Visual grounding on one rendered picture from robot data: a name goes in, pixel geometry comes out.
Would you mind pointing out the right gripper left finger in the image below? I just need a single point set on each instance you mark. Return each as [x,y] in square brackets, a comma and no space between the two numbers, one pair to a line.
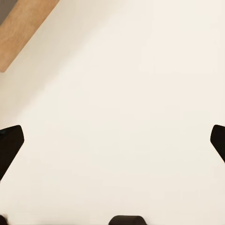
[11,140]

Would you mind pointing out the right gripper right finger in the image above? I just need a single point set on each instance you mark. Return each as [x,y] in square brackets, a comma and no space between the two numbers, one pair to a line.
[218,140]

